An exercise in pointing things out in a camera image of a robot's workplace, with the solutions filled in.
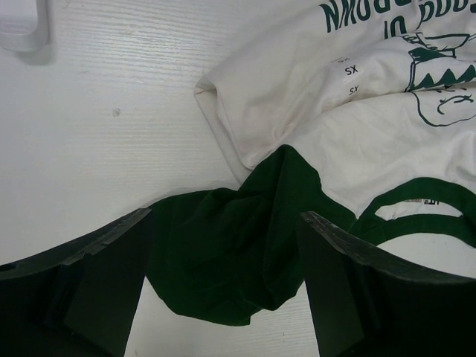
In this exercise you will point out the white clothes rack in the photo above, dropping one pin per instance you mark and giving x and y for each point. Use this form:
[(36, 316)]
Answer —
[(24, 25)]

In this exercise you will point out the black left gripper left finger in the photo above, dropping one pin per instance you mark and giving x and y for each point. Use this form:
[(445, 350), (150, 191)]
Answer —
[(78, 298)]

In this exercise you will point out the white and green t-shirt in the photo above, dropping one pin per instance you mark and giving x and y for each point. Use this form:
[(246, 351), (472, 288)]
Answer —
[(360, 111)]

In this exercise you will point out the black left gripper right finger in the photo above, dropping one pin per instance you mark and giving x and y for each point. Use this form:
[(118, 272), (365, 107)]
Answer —
[(367, 302)]

